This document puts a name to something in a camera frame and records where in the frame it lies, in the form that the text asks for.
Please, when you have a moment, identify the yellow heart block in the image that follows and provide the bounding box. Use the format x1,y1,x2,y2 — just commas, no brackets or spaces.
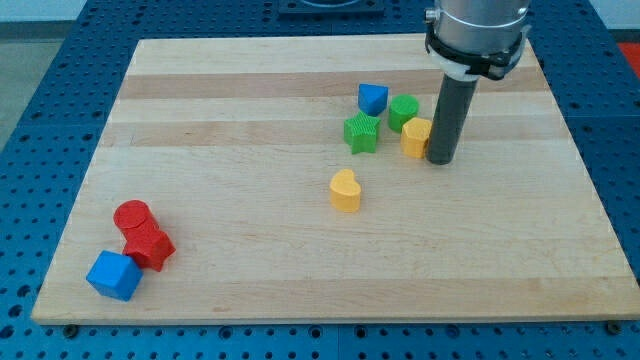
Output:
329,169,362,213

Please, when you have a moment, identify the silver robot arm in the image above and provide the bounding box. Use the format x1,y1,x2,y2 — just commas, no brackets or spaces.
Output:
424,0,530,82

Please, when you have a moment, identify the yellow hexagon block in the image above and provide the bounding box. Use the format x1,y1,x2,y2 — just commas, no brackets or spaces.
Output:
400,117,432,159

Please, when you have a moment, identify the green star block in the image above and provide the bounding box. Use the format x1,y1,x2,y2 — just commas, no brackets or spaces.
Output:
343,111,380,154

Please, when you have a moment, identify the wooden board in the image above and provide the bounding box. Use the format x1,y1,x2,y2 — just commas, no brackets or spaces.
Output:
32,34,639,325

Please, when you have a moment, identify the blue triangle block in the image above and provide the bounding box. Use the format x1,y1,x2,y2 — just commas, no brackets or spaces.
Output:
358,83,389,116

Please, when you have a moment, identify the green cylinder block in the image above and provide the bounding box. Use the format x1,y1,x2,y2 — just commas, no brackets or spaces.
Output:
388,94,419,133

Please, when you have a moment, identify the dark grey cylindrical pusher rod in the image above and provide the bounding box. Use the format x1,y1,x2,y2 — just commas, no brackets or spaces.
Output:
426,75,477,165

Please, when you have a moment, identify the red star block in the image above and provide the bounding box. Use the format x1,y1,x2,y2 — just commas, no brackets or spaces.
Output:
123,229,176,272

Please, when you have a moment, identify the red cylinder block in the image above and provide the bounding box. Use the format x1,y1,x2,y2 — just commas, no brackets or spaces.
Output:
113,199,159,243

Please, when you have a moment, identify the blue cube block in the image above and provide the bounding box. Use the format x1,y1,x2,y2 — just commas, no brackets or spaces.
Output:
86,250,143,302

